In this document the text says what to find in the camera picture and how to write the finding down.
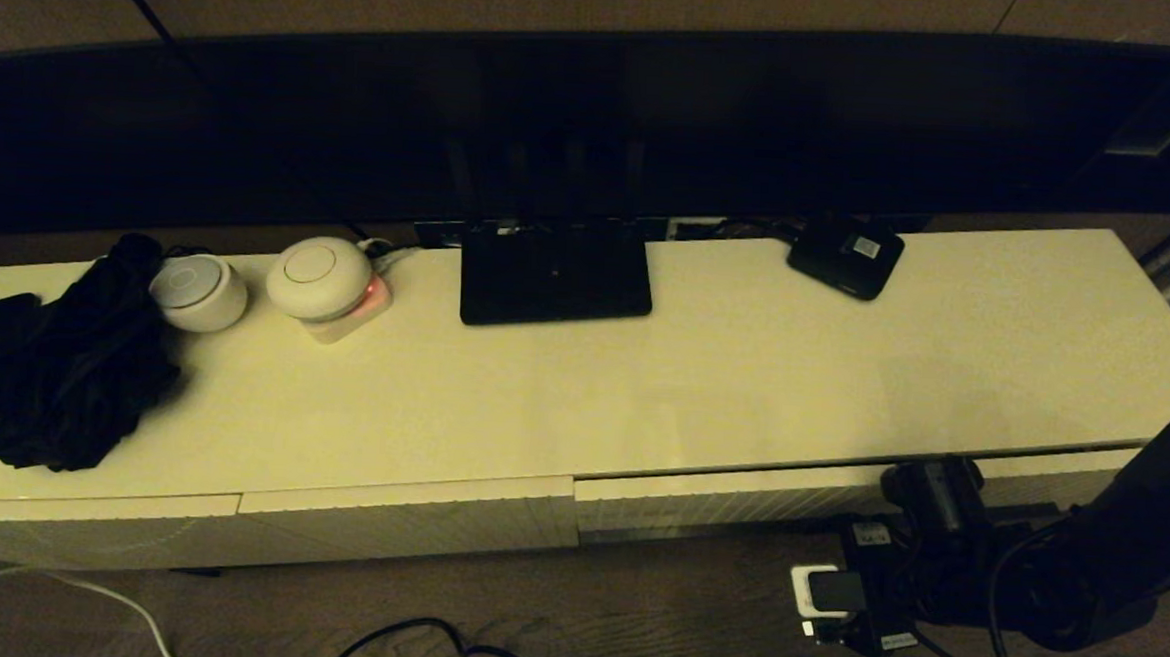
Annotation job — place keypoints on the black router with antennas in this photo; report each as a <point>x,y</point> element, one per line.
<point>558,277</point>

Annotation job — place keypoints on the black cloth pile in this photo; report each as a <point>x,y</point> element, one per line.
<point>72,372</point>

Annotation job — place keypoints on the white low cabinet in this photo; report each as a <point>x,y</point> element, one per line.
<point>541,396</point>

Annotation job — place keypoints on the large white dome device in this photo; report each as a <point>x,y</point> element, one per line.
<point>317,276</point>

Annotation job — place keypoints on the white ribbed cabinet front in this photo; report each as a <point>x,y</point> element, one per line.
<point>405,519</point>
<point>84,533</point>

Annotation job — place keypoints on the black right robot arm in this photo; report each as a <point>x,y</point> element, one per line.
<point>1135,538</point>

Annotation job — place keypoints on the black wrist camera with label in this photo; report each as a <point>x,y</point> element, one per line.
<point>869,639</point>

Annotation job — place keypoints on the small white round device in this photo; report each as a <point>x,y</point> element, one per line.
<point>196,294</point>

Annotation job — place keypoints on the white right wrist mount block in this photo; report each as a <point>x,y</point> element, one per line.
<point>804,590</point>

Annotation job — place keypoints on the white base with red light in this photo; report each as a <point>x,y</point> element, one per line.
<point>366,309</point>

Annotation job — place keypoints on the large black television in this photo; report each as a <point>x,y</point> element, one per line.
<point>255,131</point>

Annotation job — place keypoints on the small black set-top box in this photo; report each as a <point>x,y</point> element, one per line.
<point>844,257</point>

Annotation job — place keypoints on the black power strip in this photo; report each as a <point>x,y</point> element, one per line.
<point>440,233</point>

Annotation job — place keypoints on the white pull-out drawer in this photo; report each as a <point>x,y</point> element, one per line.
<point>716,501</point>

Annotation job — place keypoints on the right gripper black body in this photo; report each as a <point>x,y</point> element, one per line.
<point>897,575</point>

